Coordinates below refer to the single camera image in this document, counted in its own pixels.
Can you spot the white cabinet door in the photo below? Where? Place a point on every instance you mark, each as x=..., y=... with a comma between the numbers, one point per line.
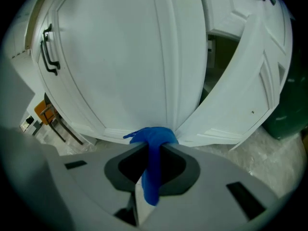
x=231, y=105
x=120, y=56
x=221, y=6

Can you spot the orange chair with metal legs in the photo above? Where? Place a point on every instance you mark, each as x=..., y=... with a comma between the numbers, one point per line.
x=44, y=112

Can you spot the green bin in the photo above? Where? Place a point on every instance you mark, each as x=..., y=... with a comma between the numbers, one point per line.
x=291, y=93

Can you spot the blue cloth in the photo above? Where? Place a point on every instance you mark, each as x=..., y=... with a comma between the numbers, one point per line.
x=154, y=138

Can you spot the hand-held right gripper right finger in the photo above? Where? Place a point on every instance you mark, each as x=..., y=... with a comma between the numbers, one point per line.
x=204, y=196

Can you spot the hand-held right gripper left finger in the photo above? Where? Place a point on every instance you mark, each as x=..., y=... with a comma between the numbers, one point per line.
x=96, y=177

